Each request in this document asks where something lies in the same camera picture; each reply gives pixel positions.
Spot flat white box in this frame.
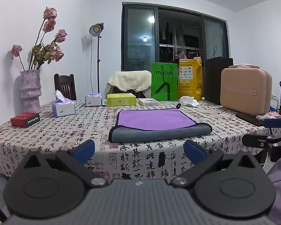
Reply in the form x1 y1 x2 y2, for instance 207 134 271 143
138 98 158 106

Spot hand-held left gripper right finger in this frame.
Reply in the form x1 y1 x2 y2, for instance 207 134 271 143
170 139 258 189

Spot purple white tissue box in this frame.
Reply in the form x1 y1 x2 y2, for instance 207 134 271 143
85 93 102 107
52 90 76 118

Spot green shopping bag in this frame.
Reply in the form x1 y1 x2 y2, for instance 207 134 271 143
151 62 179 102

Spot studio light on stand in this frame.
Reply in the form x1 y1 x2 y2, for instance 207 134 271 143
88 22 105 94

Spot pink speckled vase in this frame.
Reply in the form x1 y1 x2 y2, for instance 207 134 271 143
20 69 42 113

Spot cream cloth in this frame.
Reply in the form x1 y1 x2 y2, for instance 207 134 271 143
108 70 152 93

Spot calligraphy print tablecloth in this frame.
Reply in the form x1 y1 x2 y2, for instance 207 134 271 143
0 98 281 186

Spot purple and grey towel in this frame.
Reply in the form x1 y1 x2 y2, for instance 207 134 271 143
108 103 213 143

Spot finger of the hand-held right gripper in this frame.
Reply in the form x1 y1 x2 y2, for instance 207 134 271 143
263 116 281 129
242 133 281 163

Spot dark wooden chair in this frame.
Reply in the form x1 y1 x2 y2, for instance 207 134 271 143
54 73 77 101

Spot chair under cream cloth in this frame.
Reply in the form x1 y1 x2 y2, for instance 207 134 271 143
105 84 152 99

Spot yellow packaging bag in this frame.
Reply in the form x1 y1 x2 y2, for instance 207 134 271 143
177 58 203 101

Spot pink hard suitcase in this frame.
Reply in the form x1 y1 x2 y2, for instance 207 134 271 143
220 64 273 117

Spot dried pink roses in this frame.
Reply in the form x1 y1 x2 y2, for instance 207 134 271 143
11 7 68 71

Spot crumpled white tissue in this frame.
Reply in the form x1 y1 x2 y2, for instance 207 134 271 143
179 96 200 107

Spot black paper bag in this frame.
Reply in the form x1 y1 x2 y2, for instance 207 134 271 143
205 46 234 106

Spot lime green box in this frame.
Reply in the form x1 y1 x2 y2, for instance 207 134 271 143
107 93 137 107

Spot red box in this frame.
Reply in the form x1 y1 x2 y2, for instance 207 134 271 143
10 112 41 128

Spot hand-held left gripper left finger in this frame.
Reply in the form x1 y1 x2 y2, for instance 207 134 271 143
23 139 109 189

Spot black framed glass door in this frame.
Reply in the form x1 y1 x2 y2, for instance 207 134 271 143
121 1 232 75

